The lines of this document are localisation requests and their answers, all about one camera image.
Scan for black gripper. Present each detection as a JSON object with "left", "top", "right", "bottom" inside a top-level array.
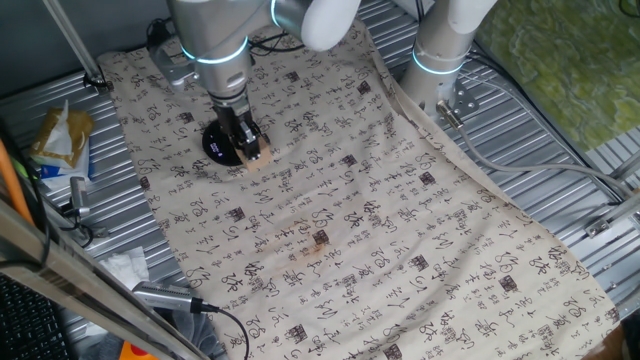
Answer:
[{"left": 211, "top": 93, "right": 267, "bottom": 155}]

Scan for light wooden block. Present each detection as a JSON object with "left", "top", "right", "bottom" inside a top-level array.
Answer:
[{"left": 234, "top": 137, "right": 274, "bottom": 173}]

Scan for black round digital scale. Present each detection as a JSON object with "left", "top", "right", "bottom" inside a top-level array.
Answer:
[{"left": 201, "top": 118, "right": 251, "bottom": 167}]

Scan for white crumpled tissue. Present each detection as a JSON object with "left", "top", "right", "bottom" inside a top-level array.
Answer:
[{"left": 97, "top": 245, "right": 151, "bottom": 291}]

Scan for beige calligraphy print cloth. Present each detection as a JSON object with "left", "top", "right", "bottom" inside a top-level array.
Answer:
[{"left": 97, "top": 0, "right": 621, "bottom": 360}]

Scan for orange pole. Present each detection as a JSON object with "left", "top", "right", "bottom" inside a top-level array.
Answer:
[{"left": 0, "top": 138, "right": 36, "bottom": 226}]

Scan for orange emergency stop button box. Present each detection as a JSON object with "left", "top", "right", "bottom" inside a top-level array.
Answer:
[{"left": 118, "top": 341, "right": 161, "bottom": 360}]

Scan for black keyboard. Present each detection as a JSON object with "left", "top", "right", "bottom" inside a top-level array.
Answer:
[{"left": 0, "top": 273, "right": 69, "bottom": 360}]

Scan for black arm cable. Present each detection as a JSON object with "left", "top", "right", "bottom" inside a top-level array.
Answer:
[
  {"left": 247, "top": 29, "right": 307, "bottom": 56},
  {"left": 247, "top": 32, "right": 289, "bottom": 54}
]

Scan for small silver camera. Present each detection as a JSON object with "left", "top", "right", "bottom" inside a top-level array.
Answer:
[{"left": 68, "top": 175, "right": 92, "bottom": 219}]

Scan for long silver camera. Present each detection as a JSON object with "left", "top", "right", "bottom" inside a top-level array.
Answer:
[{"left": 132, "top": 280, "right": 206, "bottom": 315}]

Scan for black camera cable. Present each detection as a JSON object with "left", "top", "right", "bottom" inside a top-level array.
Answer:
[{"left": 192, "top": 298, "right": 251, "bottom": 360}]

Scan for grey metal camera pole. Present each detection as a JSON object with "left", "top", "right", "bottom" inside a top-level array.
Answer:
[{"left": 42, "top": 0, "right": 114, "bottom": 94}]

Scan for aluminium frame bar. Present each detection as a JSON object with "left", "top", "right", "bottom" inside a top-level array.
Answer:
[{"left": 0, "top": 197, "right": 211, "bottom": 360}]

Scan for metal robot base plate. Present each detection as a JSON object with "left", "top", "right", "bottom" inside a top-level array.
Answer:
[{"left": 424, "top": 79, "right": 480, "bottom": 121}]

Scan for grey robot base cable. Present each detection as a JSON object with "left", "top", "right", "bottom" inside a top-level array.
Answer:
[{"left": 435, "top": 99, "right": 636, "bottom": 199}]

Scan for aluminium rail with bracket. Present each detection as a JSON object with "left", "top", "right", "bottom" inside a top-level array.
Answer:
[{"left": 583, "top": 147, "right": 640, "bottom": 239}]

